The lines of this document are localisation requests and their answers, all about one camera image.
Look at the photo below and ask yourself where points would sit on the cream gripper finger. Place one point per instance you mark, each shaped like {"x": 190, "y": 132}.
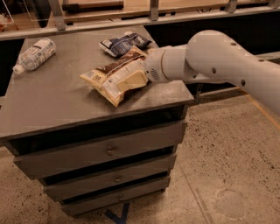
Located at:
{"x": 135, "y": 80}

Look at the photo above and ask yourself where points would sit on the brown and yellow chip bag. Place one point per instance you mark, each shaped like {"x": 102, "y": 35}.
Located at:
{"x": 104, "y": 79}

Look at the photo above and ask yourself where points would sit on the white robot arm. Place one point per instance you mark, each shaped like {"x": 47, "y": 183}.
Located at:
{"x": 211, "y": 56}

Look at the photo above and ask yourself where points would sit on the blue chip bag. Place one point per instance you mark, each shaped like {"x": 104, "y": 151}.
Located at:
{"x": 117, "y": 47}

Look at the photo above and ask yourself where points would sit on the clear plastic water bottle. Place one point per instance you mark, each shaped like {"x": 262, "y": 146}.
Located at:
{"x": 35, "y": 56}

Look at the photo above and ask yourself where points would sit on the grey drawer cabinet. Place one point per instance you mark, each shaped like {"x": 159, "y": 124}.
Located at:
{"x": 52, "y": 108}

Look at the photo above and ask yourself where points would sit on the top grey drawer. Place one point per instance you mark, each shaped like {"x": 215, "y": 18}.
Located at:
{"x": 52, "y": 162}

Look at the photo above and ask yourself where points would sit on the grey drawer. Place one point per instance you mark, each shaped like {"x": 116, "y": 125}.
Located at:
{"x": 121, "y": 175}
{"x": 117, "y": 196}
{"x": 52, "y": 162}

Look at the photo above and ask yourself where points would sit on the middle grey drawer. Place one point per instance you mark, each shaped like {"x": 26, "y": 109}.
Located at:
{"x": 121, "y": 175}

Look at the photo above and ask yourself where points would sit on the bottom grey drawer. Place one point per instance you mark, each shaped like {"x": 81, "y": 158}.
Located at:
{"x": 117, "y": 196}

